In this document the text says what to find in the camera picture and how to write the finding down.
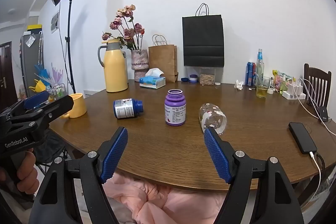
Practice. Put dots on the blue drink can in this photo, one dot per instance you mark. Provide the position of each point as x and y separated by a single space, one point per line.
250 74

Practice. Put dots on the yellow box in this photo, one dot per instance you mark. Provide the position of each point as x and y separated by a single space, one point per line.
34 27

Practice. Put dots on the dark wooden door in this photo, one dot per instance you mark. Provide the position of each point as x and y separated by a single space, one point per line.
5 74

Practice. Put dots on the brown paper bag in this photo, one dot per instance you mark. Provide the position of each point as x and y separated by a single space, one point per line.
162 61

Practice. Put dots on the blue pill bottle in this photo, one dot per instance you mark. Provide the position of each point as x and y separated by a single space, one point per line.
126 108

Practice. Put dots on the black light stand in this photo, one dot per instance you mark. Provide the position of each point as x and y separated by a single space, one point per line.
69 50

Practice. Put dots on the black folding stool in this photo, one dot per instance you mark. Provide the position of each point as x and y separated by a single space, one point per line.
51 148

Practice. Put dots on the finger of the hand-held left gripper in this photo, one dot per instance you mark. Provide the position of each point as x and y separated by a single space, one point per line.
36 99
57 106

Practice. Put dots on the person's left hand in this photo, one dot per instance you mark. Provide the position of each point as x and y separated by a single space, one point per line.
27 175

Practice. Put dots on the black smartphone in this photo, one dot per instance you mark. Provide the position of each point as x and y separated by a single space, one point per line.
302 137

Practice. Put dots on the clear plastic organiser box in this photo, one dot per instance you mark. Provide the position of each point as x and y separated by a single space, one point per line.
57 91

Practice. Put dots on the clear snack container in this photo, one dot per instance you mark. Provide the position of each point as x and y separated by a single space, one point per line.
207 77

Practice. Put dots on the pink garment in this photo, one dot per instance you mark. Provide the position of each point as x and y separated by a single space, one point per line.
157 203

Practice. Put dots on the purple pill bottle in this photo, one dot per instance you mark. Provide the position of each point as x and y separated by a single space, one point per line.
175 111

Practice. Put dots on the grey refrigerator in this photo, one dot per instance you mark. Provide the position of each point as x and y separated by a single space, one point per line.
29 61

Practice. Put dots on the glass of yellow drink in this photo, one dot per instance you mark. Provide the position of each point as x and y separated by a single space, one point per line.
263 90

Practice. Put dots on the black power bank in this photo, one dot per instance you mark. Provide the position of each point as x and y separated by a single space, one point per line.
324 113

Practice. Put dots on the glass bottle with blue cap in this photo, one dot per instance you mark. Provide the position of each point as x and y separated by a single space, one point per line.
259 66

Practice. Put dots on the blue tissue box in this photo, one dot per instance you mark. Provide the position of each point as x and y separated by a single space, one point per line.
152 82

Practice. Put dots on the yellow cup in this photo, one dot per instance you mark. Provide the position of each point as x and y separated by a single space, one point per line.
77 107

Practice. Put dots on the clear patterned glass cup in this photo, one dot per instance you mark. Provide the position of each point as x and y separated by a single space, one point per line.
212 116

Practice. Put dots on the dried pink flowers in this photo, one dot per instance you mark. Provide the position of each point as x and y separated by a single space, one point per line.
128 33

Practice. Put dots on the colourful snack packets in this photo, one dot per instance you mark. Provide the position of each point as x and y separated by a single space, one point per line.
279 81

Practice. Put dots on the dark wooden chair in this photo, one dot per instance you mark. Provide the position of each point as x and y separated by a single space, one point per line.
319 82

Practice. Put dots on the crumpled white tissue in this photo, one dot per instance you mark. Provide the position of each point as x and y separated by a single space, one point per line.
239 85

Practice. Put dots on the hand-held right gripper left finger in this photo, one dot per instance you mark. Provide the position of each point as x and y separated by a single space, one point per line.
115 150

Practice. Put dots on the wall electrical panel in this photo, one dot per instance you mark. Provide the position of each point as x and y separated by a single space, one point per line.
54 22

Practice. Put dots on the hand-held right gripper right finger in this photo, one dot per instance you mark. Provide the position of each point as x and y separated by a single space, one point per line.
216 153

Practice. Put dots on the black paper bag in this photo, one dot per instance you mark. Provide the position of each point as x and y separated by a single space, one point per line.
203 40

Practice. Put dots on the yellow thermos jug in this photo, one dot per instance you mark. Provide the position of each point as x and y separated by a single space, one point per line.
115 69

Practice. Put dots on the small white purple jar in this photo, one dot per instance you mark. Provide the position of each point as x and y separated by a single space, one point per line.
193 79

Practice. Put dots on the pink ceramic vase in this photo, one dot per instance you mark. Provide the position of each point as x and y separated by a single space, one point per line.
140 64

